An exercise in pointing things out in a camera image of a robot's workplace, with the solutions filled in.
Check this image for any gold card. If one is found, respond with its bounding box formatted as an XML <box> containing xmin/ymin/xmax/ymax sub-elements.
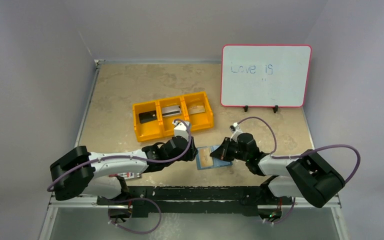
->
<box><xmin>199</xmin><ymin>147</ymin><xmax>214</xmax><ymax>168</ymax></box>
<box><xmin>187</xmin><ymin>104</ymin><xmax>206</xmax><ymax>115</ymax></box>

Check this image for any blue card holder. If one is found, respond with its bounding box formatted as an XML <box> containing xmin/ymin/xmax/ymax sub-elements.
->
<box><xmin>196</xmin><ymin>145</ymin><xmax>233</xmax><ymax>170</ymax></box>

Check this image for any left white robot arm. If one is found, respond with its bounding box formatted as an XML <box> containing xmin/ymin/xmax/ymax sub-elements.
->
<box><xmin>46</xmin><ymin>136</ymin><xmax>198</xmax><ymax>205</ymax></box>

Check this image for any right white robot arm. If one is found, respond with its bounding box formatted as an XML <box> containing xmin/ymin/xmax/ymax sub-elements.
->
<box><xmin>210</xmin><ymin>133</ymin><xmax>346</xmax><ymax>208</ymax></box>

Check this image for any black card in bin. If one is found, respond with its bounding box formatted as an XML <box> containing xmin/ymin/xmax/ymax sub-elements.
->
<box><xmin>138</xmin><ymin>110</ymin><xmax>158</xmax><ymax>124</ymax></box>

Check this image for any silver card in bin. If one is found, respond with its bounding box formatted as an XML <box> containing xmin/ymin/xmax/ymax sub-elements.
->
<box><xmin>161</xmin><ymin>105</ymin><xmax>182</xmax><ymax>118</ymax></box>

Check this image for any left yellow bin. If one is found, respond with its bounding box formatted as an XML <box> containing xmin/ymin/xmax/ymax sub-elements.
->
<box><xmin>132</xmin><ymin>100</ymin><xmax>163</xmax><ymax>142</ymax></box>

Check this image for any yellow bin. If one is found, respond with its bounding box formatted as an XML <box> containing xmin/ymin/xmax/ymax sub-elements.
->
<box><xmin>158</xmin><ymin>96</ymin><xmax>189</xmax><ymax>137</ymax></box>
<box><xmin>182</xmin><ymin>91</ymin><xmax>215</xmax><ymax>132</ymax></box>
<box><xmin>132</xmin><ymin>100</ymin><xmax>163</xmax><ymax>142</ymax></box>

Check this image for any marker pen pack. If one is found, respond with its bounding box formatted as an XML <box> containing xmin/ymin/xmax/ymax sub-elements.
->
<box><xmin>109</xmin><ymin>172</ymin><xmax>142</xmax><ymax>181</ymax></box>

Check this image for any middle yellow bin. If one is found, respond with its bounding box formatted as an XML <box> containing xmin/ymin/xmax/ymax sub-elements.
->
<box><xmin>158</xmin><ymin>96</ymin><xmax>189</xmax><ymax>137</ymax></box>

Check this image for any right whiteboard stand foot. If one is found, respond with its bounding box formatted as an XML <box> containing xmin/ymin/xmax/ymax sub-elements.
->
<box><xmin>272</xmin><ymin>105</ymin><xmax>279</xmax><ymax>113</ymax></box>

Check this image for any right yellow bin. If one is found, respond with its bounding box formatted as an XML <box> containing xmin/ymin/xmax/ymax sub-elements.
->
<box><xmin>182</xmin><ymin>91</ymin><xmax>215</xmax><ymax>132</ymax></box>

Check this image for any pink framed whiteboard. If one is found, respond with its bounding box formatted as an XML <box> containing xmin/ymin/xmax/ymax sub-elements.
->
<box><xmin>220</xmin><ymin>44</ymin><xmax>313</xmax><ymax>108</ymax></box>

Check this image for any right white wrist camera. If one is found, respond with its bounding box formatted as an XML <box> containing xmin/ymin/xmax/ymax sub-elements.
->
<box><xmin>229</xmin><ymin>122</ymin><xmax>243</xmax><ymax>142</ymax></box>

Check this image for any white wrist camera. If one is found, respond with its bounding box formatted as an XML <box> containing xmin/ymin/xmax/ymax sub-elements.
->
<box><xmin>172</xmin><ymin>120</ymin><xmax>191</xmax><ymax>140</ymax></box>
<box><xmin>229</xmin><ymin>122</ymin><xmax>243</xmax><ymax>142</ymax></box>

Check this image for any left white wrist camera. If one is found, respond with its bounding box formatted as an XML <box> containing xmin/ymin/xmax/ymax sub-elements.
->
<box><xmin>172</xmin><ymin>120</ymin><xmax>191</xmax><ymax>140</ymax></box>

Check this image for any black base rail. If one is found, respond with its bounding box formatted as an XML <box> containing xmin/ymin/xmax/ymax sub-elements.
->
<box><xmin>97</xmin><ymin>186</ymin><xmax>292</xmax><ymax>218</ymax></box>

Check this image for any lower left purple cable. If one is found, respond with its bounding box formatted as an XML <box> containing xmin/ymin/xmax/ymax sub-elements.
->
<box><xmin>107</xmin><ymin>197</ymin><xmax>162</xmax><ymax>235</ymax></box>

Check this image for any purple cable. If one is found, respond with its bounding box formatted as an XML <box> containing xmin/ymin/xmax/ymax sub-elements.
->
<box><xmin>107</xmin><ymin>197</ymin><xmax>162</xmax><ymax>235</ymax></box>
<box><xmin>236</xmin><ymin>116</ymin><xmax>361</xmax><ymax>185</ymax></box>
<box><xmin>261</xmin><ymin>197</ymin><xmax>296</xmax><ymax>227</ymax></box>
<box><xmin>46</xmin><ymin>118</ymin><xmax>193</xmax><ymax>193</ymax></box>

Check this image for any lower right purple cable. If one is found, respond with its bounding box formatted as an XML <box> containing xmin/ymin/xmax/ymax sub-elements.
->
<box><xmin>261</xmin><ymin>197</ymin><xmax>296</xmax><ymax>227</ymax></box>

